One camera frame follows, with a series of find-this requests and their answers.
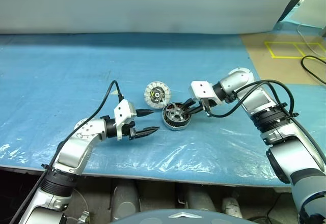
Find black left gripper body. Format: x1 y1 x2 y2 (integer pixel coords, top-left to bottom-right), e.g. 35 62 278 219
124 119 138 141

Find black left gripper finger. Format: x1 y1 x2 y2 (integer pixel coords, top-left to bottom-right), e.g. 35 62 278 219
134 126 160 139
134 108 154 118

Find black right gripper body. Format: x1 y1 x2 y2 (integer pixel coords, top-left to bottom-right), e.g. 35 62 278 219
196 98 212 117

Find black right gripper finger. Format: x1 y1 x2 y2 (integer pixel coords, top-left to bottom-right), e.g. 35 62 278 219
187 105 206 115
182 98 198 113

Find black rotor ring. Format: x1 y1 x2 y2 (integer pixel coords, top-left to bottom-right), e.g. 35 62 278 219
165 103 191 123

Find silver motor stator copper coils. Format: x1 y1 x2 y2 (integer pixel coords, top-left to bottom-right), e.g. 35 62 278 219
162 102 194 131

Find white motor stator disc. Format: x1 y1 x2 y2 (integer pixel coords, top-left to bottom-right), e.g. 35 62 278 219
144 80 171 107

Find grey rounded cylinder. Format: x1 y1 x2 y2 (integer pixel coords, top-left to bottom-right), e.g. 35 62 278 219
112 180 141 221
184 184 217 212

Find brown cardboard sheet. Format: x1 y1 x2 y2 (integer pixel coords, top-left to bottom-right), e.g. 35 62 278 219
240 33 326 85

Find grey robot torso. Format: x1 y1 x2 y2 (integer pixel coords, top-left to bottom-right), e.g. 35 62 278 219
108 208 212 224

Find blue plastic table cover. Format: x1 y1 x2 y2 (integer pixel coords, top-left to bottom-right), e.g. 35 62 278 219
0 32 326 188

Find white rounded object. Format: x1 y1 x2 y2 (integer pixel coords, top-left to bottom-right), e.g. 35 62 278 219
221 195 242 218

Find white backdrop board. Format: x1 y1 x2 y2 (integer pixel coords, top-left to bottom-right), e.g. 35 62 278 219
0 0 305 35

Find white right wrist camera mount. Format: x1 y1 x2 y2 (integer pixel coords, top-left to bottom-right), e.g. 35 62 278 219
188 80 222 106

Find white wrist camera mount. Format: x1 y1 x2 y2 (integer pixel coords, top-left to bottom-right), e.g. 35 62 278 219
188 80 222 106
113 99 135 141

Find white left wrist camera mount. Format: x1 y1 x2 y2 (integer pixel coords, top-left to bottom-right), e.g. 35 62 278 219
113 99 135 141

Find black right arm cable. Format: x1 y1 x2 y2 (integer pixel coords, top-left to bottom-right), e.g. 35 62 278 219
205 79 326 176

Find black loose cable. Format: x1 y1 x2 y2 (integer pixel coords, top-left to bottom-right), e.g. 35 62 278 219
301 55 326 85

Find thin white cable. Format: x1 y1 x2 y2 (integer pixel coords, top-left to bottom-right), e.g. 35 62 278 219
297 22 321 54

